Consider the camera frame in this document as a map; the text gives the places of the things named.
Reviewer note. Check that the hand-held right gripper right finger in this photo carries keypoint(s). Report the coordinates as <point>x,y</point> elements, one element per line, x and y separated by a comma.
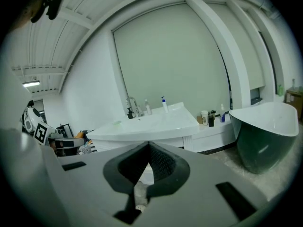
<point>175,174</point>

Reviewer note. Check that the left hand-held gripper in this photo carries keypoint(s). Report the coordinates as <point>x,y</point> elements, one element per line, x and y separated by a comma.
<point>42,132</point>

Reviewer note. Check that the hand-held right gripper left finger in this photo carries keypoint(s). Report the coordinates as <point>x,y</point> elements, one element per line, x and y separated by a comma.
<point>118,174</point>

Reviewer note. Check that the person's left hand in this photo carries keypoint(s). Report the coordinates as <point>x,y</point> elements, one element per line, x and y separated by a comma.
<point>58,150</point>

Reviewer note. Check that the white vanity cabinet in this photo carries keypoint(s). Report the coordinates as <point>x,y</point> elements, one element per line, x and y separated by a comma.
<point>132,144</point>

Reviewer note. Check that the black white striped blanket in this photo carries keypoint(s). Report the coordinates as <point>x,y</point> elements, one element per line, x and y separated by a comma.
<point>91,149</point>

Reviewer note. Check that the orange armchair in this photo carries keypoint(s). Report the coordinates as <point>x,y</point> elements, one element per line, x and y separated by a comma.
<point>80,134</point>

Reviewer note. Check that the white clog shoe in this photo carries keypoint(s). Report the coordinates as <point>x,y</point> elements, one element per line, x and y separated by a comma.
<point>140,207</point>

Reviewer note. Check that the ceiling tube light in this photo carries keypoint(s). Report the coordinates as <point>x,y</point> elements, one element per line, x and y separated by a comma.
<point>31,83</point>

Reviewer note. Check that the white platform ledge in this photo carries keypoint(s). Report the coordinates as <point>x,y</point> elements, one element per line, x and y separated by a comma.
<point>213,136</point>

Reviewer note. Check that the white countertop basin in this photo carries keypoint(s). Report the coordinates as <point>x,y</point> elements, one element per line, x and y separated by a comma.
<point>151,124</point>

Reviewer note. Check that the small brown box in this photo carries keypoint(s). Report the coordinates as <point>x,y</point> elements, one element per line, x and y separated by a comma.
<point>199,119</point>

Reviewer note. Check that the black soap dispenser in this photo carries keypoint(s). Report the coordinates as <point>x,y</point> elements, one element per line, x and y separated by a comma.
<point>130,114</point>

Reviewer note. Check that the white jar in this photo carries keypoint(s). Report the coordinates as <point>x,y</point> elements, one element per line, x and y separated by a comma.
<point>204,118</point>

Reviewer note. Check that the dark bottle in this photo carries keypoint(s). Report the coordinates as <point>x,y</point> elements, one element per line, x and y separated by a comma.
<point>211,120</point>

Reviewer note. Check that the white pump bottle blue cap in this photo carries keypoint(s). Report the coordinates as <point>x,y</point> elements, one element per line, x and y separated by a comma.
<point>165,106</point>

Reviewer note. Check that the small clear bottle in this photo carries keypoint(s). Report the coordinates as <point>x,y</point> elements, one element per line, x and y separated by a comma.
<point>148,109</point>

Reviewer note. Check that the chrome faucet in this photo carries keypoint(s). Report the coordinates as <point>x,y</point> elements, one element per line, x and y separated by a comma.
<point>133,103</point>

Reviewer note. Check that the clear spray bottle blue liquid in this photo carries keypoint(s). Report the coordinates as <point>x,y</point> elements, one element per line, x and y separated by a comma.
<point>222,114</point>

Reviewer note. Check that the dark green bathtub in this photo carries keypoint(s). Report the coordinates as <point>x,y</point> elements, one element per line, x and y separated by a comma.
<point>260,145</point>

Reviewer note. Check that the person's head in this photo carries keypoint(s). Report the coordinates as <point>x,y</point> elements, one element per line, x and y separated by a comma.
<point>28,11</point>

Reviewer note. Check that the green bottle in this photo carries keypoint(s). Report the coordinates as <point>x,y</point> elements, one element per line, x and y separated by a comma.
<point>280,90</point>

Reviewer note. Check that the cardboard box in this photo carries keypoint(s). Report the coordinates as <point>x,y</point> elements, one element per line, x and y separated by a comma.
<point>294,100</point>

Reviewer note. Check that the narrow grey roller blind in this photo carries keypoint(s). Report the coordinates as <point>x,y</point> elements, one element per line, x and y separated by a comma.
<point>241,46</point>

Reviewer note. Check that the black frame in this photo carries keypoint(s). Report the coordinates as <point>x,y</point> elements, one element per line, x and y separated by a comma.
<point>64,129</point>

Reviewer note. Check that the large wall mirror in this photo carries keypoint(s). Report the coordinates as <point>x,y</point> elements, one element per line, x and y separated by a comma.
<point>170,63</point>

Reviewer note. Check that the black head-worn camera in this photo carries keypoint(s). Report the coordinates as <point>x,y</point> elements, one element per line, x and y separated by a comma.
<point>53,5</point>

